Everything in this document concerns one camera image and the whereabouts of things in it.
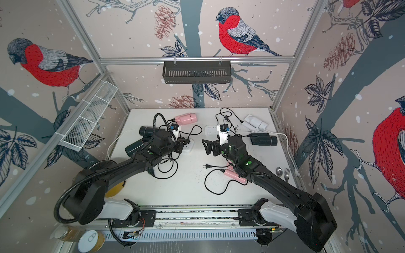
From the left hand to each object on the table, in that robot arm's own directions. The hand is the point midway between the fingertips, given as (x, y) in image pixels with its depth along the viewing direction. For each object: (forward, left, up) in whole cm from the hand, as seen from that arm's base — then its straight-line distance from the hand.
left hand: (188, 137), depth 85 cm
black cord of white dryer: (+30, -26, -15) cm, 42 cm away
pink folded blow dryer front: (-14, -24, -15) cm, 32 cm away
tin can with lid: (-45, +38, -11) cm, 60 cm away
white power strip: (+1, +1, -13) cm, 13 cm away
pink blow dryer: (+23, +5, -11) cm, 26 cm away
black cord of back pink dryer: (+24, +17, -14) cm, 33 cm away
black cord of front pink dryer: (-10, -10, -15) cm, 21 cm away
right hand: (-4, -12, +7) cm, 15 cm away
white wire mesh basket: (-1, +58, +5) cm, 58 cm away
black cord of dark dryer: (-7, +10, -15) cm, 20 cm away
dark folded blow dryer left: (+12, +29, -13) cm, 34 cm away
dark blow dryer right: (+6, -46, -12) cm, 48 cm away
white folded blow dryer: (+22, -42, -13) cm, 49 cm away
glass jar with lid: (-43, +46, -6) cm, 63 cm away
